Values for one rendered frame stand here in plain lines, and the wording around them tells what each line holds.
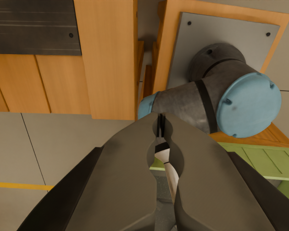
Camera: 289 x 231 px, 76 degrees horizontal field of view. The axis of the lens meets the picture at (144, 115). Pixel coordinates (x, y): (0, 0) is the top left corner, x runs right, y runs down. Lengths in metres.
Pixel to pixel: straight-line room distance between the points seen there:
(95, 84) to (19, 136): 1.69
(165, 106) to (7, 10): 0.44
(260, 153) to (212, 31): 0.52
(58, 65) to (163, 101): 0.35
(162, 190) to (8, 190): 2.35
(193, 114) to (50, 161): 2.02
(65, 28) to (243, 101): 0.43
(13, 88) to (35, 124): 1.32
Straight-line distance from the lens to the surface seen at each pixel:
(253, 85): 0.35
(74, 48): 0.54
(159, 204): 0.81
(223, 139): 0.83
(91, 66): 0.54
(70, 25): 0.54
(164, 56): 0.56
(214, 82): 0.37
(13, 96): 0.72
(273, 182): 1.00
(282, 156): 0.90
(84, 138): 1.89
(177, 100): 0.36
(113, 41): 0.51
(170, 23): 0.55
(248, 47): 0.58
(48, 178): 2.49
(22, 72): 0.66
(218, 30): 0.54
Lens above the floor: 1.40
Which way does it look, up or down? 59 degrees down
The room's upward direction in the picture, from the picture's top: 176 degrees counter-clockwise
